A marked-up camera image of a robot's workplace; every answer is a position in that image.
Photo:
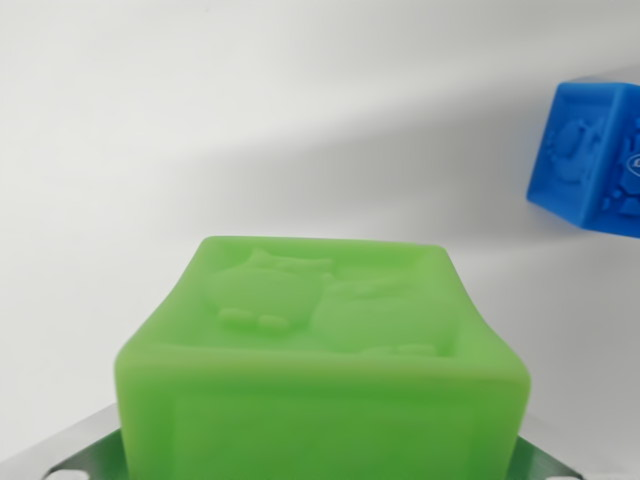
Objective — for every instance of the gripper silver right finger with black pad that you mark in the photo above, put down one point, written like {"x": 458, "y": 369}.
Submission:
{"x": 555, "y": 457}

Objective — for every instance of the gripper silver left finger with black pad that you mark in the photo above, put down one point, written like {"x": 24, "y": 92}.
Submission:
{"x": 75, "y": 450}

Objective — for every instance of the green rubber toy cube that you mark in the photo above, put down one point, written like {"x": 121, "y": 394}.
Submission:
{"x": 320, "y": 400}

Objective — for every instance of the blue rubber toy cube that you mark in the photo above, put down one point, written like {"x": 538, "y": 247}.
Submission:
{"x": 575, "y": 165}

